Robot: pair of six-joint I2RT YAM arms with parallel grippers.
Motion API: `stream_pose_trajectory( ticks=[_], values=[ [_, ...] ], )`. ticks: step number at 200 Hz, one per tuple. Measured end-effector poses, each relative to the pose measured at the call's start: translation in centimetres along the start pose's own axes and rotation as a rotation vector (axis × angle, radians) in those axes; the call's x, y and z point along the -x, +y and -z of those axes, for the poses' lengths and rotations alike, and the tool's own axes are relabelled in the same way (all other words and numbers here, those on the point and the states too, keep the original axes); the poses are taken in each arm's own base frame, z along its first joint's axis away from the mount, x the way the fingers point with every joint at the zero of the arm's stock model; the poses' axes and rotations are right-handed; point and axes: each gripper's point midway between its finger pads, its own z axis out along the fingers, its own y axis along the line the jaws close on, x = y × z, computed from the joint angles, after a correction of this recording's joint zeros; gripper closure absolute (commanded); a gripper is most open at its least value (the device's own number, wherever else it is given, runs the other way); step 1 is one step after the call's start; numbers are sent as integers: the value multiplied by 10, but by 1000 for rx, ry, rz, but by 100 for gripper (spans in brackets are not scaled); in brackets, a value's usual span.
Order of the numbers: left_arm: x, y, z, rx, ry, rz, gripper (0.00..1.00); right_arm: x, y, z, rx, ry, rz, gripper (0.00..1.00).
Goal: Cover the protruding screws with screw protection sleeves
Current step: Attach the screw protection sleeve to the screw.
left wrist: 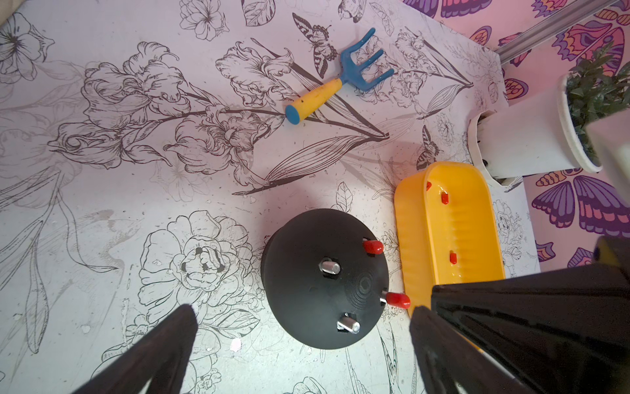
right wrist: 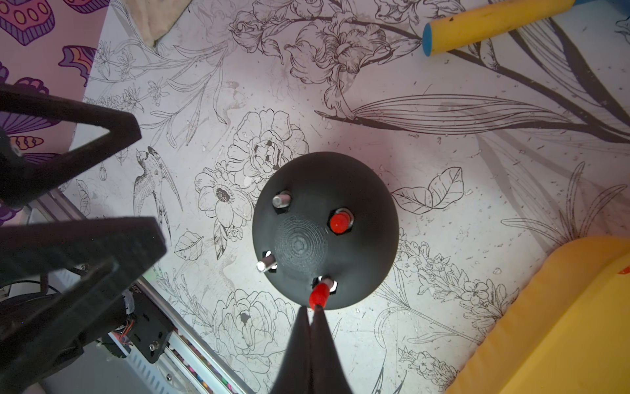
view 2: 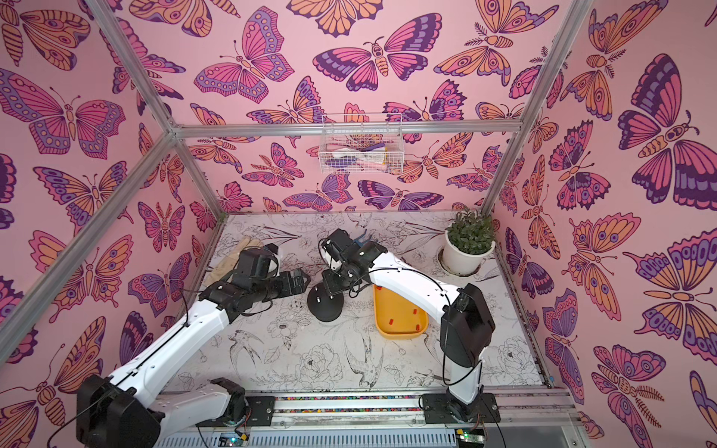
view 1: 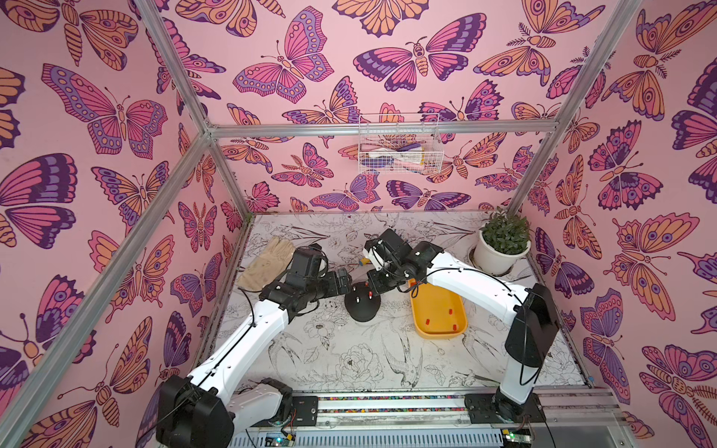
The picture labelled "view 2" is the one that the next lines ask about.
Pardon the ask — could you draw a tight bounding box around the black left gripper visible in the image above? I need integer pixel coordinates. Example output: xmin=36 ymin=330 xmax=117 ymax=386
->
xmin=252 ymin=268 xmax=312 ymax=305

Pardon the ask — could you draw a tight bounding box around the black round screw base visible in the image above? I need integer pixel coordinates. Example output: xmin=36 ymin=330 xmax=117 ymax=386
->
xmin=307 ymin=282 xmax=345 ymax=322

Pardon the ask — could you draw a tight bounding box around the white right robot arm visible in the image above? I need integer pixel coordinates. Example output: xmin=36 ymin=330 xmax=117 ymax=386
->
xmin=307 ymin=229 xmax=496 ymax=405

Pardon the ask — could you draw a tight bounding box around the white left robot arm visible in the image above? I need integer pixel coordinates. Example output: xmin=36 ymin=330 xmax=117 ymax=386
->
xmin=76 ymin=245 xmax=310 ymax=447

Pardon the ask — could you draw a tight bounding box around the cream fabric glove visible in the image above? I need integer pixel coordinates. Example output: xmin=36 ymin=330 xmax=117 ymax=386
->
xmin=202 ymin=237 xmax=261 ymax=287

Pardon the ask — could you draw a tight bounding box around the yellow plastic tray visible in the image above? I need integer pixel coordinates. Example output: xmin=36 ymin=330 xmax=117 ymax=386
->
xmin=373 ymin=286 xmax=429 ymax=340

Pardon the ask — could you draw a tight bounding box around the potted green plant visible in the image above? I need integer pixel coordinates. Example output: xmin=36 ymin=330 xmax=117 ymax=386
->
xmin=440 ymin=208 xmax=496 ymax=276

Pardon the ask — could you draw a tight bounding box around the white wire basket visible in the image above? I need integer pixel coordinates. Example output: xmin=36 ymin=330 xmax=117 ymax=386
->
xmin=316 ymin=112 xmax=405 ymax=175

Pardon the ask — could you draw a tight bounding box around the aluminium cage frame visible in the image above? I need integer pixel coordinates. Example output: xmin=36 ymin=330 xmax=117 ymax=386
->
xmin=0 ymin=0 xmax=595 ymax=448

